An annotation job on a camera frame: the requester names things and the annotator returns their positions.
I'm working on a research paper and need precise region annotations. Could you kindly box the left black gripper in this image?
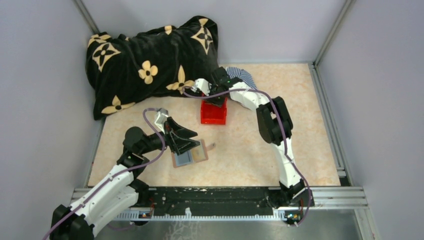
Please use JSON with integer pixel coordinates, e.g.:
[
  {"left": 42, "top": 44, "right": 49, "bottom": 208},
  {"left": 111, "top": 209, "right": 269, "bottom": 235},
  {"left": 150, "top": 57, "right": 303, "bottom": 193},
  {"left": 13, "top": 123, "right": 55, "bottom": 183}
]
[{"left": 139, "top": 116, "right": 201, "bottom": 155}]

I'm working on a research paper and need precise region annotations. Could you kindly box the red plastic bin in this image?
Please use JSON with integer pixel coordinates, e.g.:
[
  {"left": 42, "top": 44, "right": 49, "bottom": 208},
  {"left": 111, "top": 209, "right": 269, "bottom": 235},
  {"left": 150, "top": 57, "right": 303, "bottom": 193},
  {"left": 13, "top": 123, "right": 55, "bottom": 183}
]
[{"left": 200, "top": 99, "right": 227, "bottom": 125}]

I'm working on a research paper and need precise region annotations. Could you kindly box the pink leather card holder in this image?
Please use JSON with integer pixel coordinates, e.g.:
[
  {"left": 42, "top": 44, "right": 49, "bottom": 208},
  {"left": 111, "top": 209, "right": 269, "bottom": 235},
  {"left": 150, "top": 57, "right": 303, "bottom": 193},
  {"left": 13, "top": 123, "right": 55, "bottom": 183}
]
[{"left": 172, "top": 139, "right": 216, "bottom": 168}]

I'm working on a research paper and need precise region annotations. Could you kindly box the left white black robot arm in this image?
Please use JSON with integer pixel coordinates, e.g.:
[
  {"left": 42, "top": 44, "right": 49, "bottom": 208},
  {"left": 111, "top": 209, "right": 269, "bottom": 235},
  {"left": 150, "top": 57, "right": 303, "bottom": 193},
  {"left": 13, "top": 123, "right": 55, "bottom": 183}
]
[{"left": 43, "top": 108, "right": 201, "bottom": 240}]

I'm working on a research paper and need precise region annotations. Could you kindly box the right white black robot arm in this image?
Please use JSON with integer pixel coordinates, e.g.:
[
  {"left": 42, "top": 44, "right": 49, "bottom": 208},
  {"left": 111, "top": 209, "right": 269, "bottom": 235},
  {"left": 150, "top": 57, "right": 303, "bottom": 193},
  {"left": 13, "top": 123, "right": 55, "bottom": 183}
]
[{"left": 191, "top": 67, "right": 313, "bottom": 206}]

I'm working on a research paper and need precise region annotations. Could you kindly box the blue white striped cloth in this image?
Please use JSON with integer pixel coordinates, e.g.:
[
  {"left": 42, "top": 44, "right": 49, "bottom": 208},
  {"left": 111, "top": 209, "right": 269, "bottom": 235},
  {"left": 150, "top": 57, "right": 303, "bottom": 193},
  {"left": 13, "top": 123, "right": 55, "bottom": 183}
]
[{"left": 225, "top": 66, "right": 258, "bottom": 90}]

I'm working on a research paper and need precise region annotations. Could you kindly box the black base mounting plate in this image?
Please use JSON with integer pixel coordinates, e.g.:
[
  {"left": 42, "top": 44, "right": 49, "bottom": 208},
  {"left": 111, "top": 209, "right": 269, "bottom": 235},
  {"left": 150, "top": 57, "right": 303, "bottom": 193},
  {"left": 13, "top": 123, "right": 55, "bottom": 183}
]
[{"left": 118, "top": 186, "right": 315, "bottom": 217}]

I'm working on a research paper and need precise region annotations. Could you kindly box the black floral plush blanket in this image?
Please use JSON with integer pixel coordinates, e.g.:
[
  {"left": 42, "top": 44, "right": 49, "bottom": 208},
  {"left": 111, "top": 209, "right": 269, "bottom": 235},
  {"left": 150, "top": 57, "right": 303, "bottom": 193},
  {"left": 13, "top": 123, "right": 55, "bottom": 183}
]
[{"left": 85, "top": 15, "right": 219, "bottom": 120}]

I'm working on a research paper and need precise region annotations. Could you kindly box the white cable duct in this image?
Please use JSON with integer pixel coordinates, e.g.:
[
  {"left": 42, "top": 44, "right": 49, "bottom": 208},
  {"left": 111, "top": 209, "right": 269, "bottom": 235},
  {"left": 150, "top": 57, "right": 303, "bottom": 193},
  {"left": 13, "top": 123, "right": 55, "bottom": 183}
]
[{"left": 113, "top": 209, "right": 287, "bottom": 222}]

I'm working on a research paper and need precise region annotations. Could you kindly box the aluminium frame rail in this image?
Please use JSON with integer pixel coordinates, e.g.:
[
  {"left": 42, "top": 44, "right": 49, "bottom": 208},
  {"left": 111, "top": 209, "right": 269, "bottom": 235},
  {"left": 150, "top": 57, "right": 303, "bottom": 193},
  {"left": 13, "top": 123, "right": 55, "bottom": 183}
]
[{"left": 68, "top": 186, "right": 369, "bottom": 210}]

